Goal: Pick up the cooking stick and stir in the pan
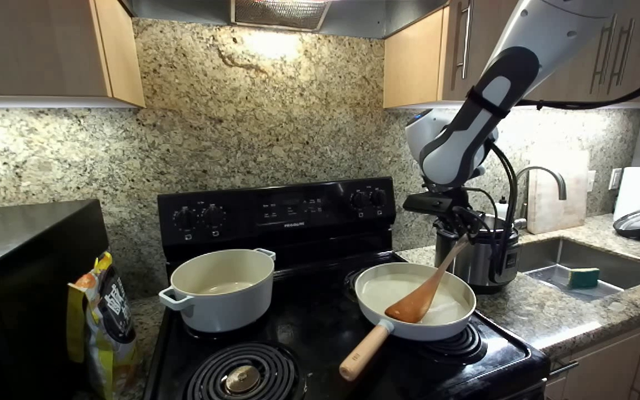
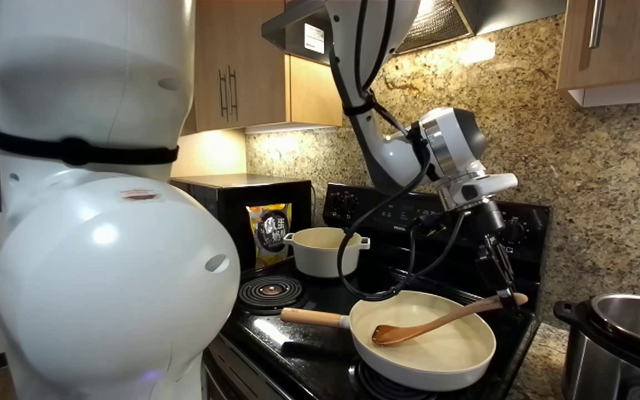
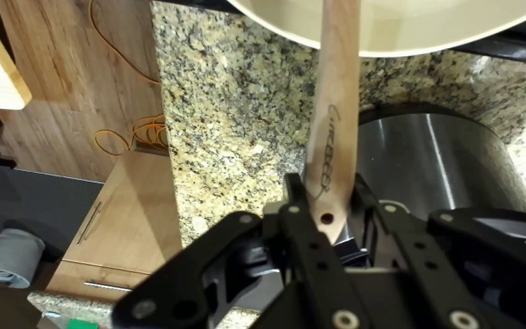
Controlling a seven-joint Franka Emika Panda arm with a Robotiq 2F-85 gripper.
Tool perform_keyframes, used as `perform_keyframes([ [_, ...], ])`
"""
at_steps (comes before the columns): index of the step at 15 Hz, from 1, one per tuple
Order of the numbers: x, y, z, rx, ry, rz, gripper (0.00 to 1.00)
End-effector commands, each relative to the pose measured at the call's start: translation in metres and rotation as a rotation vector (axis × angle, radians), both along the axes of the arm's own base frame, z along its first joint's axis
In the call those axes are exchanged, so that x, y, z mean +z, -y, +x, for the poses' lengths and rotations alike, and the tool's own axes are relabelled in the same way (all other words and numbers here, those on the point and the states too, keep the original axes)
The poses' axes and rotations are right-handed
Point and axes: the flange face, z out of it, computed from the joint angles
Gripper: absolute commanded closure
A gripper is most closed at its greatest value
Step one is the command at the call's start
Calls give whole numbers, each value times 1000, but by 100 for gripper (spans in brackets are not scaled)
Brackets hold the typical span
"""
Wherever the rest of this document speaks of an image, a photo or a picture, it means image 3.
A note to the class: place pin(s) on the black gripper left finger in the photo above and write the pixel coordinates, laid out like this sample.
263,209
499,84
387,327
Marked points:
214,267

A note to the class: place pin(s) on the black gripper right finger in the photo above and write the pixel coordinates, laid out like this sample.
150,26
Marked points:
446,267

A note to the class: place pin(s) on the wooden cooking spatula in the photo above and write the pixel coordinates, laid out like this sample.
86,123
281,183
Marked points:
336,92

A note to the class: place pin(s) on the wooden base cabinet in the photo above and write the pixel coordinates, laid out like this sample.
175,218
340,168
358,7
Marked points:
128,238

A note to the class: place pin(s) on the stainless steel pressure cooker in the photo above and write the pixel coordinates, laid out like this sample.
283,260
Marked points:
446,165

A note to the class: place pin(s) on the dark grey floor mat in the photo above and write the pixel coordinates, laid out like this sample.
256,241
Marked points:
36,201

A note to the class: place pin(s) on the grey roll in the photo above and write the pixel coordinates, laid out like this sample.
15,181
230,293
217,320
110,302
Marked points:
7,258

